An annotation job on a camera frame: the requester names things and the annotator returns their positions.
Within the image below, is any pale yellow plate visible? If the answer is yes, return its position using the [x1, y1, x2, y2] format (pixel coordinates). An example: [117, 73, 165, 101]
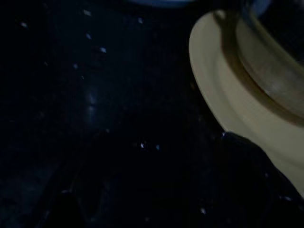
[189, 10, 304, 198]

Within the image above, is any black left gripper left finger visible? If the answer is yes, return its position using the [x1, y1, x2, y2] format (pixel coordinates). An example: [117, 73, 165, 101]
[45, 185, 100, 228]

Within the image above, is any white tiered storage rack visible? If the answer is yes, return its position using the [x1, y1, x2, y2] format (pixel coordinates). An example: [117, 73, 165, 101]
[123, 0, 198, 9]

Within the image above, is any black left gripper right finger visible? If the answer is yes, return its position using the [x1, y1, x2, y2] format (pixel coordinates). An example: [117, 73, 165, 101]
[190, 132, 304, 228]

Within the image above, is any stainless steel bowl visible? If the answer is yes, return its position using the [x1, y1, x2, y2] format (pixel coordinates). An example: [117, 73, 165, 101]
[213, 0, 304, 127]

